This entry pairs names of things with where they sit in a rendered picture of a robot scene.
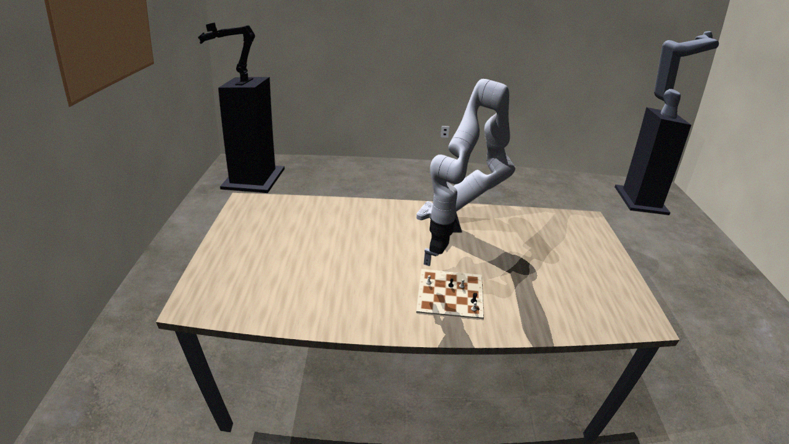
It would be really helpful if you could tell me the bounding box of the brown and cream chessboard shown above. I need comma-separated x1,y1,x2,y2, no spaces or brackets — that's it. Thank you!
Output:
416,269,483,319

